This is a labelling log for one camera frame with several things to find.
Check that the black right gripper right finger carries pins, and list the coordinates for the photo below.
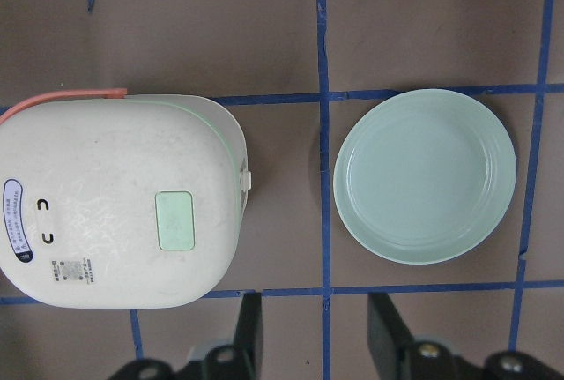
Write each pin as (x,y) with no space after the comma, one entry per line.
(388,337)

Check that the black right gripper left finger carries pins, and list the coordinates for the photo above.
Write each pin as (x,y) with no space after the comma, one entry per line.
(248,337)

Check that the white rice cooker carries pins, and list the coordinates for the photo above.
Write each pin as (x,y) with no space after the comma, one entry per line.
(119,201)

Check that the green plate near cooker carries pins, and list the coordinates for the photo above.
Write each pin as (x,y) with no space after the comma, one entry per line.
(425,176)

